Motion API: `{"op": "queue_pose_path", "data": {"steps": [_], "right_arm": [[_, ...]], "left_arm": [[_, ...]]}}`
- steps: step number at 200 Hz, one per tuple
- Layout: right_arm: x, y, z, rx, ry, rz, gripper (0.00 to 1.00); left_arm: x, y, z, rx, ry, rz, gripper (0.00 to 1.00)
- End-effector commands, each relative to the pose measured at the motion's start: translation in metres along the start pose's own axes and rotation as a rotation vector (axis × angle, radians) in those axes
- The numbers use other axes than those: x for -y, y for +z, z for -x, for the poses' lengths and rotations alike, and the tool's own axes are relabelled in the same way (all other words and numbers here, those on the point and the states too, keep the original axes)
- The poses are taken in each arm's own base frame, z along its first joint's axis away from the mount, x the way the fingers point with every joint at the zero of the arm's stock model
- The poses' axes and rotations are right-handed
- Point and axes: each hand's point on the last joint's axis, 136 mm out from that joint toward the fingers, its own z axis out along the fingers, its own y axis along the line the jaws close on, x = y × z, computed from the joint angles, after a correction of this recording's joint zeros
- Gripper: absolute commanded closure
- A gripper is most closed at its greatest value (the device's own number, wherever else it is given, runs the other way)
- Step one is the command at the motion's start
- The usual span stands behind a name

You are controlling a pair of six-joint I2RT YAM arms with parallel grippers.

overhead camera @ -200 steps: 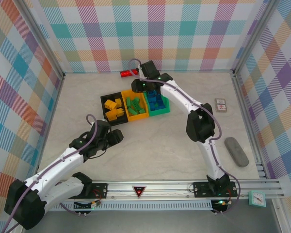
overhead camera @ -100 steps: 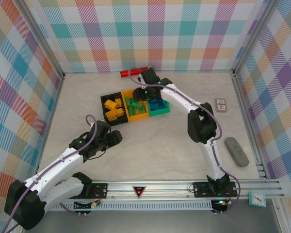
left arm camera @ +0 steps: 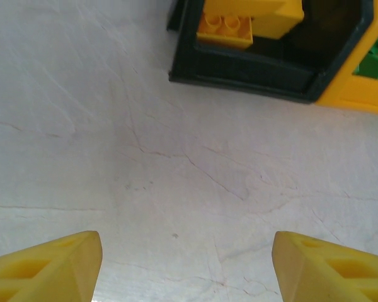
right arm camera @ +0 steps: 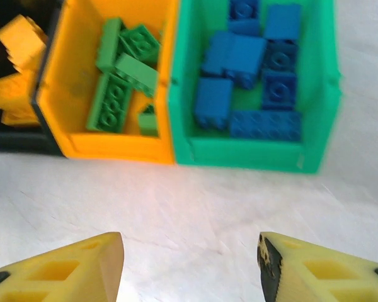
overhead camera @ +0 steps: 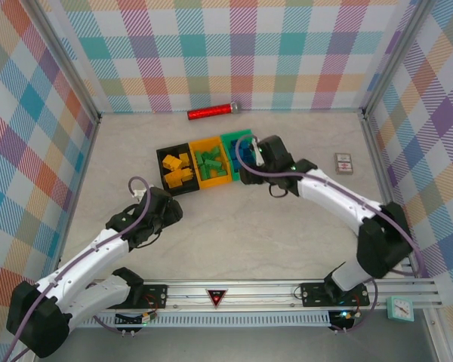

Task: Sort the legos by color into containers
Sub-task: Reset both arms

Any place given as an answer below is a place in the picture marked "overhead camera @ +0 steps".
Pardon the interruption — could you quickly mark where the black plastic bin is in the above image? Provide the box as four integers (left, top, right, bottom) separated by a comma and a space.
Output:
156, 142, 201, 198

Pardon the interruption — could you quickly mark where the yellow plastic bin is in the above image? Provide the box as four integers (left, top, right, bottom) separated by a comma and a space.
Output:
188, 135, 236, 191

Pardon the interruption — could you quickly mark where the playing card box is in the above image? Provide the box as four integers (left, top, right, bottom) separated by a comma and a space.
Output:
334, 152, 355, 176

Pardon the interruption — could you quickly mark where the green plastic bin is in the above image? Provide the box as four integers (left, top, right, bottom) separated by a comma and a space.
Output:
220, 128, 258, 183

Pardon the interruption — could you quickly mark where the black triangle badge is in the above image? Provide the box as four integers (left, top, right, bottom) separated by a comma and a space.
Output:
205, 288, 230, 309

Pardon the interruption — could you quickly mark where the red glitter tube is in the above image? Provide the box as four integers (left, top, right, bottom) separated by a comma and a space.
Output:
187, 101, 242, 121

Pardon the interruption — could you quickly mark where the small controller board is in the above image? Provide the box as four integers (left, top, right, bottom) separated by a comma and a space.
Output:
328, 309, 358, 330
115, 311, 159, 327

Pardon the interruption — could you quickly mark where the mint square clock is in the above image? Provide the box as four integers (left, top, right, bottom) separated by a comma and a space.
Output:
385, 296, 415, 323

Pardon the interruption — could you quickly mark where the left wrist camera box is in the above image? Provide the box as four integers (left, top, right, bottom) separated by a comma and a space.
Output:
145, 187, 174, 212

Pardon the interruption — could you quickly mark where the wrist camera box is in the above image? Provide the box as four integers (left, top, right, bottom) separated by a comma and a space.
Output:
145, 187, 174, 212
253, 134, 294, 173

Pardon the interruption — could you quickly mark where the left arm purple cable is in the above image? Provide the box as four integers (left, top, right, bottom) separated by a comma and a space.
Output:
0, 176, 154, 362

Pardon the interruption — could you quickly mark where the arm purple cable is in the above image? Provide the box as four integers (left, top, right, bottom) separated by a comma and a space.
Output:
236, 135, 426, 335
0, 176, 154, 362

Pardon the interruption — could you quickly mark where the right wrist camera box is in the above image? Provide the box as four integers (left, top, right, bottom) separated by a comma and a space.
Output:
253, 134, 294, 173

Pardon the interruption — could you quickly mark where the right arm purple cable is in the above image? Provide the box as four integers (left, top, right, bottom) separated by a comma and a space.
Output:
236, 135, 426, 335

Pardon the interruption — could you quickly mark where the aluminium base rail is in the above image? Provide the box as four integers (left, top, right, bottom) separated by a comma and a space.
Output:
86, 279, 441, 312

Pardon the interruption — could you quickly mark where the white slotted cable duct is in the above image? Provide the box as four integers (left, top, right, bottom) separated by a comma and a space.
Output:
75, 311, 331, 328

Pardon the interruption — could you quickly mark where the aluminium frame post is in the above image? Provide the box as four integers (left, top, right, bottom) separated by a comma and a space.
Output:
360, 0, 439, 118
28, 0, 102, 124

